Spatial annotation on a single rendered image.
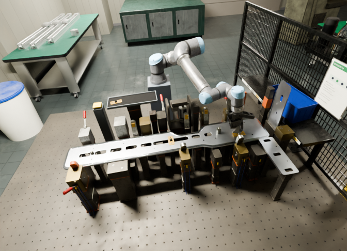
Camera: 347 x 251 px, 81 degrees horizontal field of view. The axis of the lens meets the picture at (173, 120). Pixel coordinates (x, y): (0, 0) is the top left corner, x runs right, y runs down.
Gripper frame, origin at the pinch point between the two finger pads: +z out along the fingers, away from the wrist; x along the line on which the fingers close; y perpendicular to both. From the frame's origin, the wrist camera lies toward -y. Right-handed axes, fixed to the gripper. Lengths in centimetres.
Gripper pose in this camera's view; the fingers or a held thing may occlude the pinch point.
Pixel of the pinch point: (238, 131)
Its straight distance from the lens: 145.4
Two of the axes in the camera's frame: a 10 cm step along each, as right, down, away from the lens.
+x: 1.6, 6.3, -7.6
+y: -9.7, 2.3, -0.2
